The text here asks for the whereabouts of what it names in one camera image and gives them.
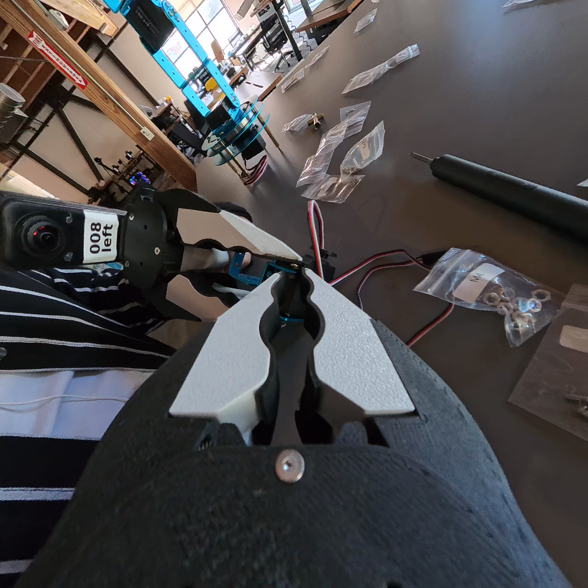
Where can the clear bag with silver nuts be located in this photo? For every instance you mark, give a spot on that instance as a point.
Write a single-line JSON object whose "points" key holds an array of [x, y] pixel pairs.
{"points": [[468, 280]]}

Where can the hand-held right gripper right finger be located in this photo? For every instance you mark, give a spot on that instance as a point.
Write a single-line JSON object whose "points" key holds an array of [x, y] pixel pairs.
{"points": [[358, 363]]}

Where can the clear bag with silver screws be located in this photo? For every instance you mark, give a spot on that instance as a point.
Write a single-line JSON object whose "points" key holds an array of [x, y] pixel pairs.
{"points": [[367, 149]]}

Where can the silver duct roll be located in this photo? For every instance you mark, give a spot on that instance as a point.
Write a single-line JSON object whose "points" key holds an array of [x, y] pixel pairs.
{"points": [[9, 105]]}

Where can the clear bag with dark screws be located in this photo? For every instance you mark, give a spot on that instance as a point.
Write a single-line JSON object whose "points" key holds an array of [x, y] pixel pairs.
{"points": [[542, 381]]}

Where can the dark brown desk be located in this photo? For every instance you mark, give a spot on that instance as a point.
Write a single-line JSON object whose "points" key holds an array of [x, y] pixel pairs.
{"points": [[459, 115]]}

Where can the blue toy robot arm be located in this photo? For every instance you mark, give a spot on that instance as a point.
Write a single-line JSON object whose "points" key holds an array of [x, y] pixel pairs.
{"points": [[229, 124]]}

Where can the black screwdriver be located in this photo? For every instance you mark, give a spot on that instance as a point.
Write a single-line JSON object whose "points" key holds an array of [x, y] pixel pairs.
{"points": [[505, 188]]}

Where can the long twisted clear plastic bag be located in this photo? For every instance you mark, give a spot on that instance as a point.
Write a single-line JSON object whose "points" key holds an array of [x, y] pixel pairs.
{"points": [[381, 69]]}

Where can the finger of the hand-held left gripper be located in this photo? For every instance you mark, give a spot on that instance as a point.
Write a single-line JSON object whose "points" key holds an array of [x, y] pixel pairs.
{"points": [[183, 298], [239, 229]]}

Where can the red warning sign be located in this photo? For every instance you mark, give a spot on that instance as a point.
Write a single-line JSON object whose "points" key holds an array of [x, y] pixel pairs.
{"points": [[57, 62]]}

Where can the clear bag with brass nuts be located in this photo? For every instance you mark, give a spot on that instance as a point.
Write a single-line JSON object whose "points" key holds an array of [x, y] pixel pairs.
{"points": [[335, 189]]}

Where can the black servo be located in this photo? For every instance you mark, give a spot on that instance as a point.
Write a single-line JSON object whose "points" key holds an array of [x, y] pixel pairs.
{"points": [[240, 273]]}

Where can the person's striped black jacket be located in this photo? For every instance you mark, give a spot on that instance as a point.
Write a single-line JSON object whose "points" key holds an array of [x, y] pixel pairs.
{"points": [[69, 340]]}

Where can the person's white shirt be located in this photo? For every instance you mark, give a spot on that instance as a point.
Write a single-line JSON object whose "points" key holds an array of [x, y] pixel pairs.
{"points": [[55, 413]]}

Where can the metal cross wrench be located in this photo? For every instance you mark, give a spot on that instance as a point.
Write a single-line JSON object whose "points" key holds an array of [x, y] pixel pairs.
{"points": [[317, 120]]}

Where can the wooden beam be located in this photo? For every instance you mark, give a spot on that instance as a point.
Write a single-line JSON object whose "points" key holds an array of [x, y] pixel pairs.
{"points": [[115, 101]]}

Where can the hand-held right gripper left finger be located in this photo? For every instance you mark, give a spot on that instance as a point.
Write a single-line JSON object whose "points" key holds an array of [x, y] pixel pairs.
{"points": [[220, 367]]}

